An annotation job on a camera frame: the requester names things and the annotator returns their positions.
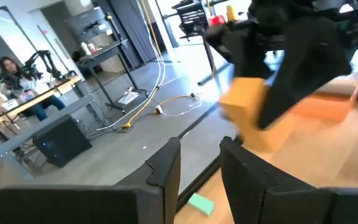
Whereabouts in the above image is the background wooden worktable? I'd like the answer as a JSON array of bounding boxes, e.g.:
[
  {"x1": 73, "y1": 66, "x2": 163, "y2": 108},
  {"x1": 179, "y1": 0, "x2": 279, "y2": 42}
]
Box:
[{"x1": 0, "y1": 74, "x2": 94, "y2": 182}]

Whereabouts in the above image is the black computer case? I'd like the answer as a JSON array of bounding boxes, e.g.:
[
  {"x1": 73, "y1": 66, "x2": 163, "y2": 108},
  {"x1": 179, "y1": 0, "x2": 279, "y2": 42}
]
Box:
[{"x1": 32, "y1": 114, "x2": 93, "y2": 169}]

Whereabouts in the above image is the person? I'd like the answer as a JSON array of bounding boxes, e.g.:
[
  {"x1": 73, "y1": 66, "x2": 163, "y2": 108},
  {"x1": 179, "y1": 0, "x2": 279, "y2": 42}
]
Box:
[{"x1": 0, "y1": 55, "x2": 67, "y2": 123}]

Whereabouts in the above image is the small teal green block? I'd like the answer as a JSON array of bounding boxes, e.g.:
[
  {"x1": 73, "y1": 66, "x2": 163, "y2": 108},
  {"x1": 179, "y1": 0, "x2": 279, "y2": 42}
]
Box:
[{"x1": 187, "y1": 192, "x2": 216, "y2": 217}]

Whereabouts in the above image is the orange plastic bin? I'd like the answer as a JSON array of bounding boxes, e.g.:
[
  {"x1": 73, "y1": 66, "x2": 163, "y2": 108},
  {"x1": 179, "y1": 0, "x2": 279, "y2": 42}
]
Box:
[{"x1": 291, "y1": 79, "x2": 358, "y2": 123}]

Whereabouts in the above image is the orange block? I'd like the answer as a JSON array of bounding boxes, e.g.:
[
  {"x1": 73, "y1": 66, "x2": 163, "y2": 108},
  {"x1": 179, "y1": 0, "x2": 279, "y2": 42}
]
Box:
[{"x1": 218, "y1": 77, "x2": 293, "y2": 154}]

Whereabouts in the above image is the black curtain partition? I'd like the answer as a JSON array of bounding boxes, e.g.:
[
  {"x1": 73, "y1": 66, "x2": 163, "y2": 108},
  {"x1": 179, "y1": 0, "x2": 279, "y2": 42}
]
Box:
[{"x1": 96, "y1": 0, "x2": 157, "y2": 63}]

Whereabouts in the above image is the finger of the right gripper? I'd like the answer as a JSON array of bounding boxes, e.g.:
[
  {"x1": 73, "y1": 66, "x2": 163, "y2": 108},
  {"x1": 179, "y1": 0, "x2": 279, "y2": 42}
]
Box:
[
  {"x1": 257, "y1": 14, "x2": 353, "y2": 131},
  {"x1": 203, "y1": 21, "x2": 275, "y2": 81}
]

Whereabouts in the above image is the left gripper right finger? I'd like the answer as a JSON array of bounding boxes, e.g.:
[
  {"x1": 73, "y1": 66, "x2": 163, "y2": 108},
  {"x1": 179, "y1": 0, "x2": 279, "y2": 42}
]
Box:
[{"x1": 219, "y1": 135, "x2": 358, "y2": 224}]

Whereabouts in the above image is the black wire rack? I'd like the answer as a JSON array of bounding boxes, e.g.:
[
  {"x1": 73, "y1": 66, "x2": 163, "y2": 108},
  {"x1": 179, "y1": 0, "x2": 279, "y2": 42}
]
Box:
[{"x1": 172, "y1": 0, "x2": 230, "y2": 88}]

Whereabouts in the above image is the black utility cart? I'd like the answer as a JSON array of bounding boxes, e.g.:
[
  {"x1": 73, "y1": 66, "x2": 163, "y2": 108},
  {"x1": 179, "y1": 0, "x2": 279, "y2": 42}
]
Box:
[{"x1": 63, "y1": 7, "x2": 150, "y2": 114}]

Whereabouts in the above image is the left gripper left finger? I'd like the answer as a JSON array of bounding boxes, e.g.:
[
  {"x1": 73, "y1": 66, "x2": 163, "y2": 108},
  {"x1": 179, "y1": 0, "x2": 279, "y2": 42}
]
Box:
[{"x1": 0, "y1": 136, "x2": 182, "y2": 224}]

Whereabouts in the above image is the yellow roll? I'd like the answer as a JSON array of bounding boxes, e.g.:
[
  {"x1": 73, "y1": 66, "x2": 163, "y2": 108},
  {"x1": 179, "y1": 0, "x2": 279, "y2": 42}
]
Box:
[{"x1": 226, "y1": 4, "x2": 239, "y2": 22}]

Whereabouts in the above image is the black aluminium table frame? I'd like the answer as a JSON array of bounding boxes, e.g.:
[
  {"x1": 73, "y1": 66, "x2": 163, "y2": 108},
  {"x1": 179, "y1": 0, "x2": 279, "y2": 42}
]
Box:
[{"x1": 175, "y1": 132, "x2": 241, "y2": 214}]

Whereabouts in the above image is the white floor cable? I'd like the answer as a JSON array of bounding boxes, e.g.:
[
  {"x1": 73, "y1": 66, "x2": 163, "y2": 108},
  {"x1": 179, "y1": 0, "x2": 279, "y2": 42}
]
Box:
[{"x1": 96, "y1": 0, "x2": 203, "y2": 132}]

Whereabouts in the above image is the white paper sheet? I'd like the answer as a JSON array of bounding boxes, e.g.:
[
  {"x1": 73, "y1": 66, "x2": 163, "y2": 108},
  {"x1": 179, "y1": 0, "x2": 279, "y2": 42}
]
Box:
[{"x1": 116, "y1": 86, "x2": 140, "y2": 105}]

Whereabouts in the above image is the yellow floor cable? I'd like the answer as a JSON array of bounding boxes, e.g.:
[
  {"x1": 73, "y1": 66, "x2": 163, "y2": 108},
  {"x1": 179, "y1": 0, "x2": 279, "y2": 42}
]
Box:
[{"x1": 122, "y1": 0, "x2": 205, "y2": 130}]

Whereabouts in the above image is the red container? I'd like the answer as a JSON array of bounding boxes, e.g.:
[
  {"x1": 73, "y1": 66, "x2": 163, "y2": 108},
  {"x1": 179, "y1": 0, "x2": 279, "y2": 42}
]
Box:
[{"x1": 208, "y1": 14, "x2": 227, "y2": 27}]

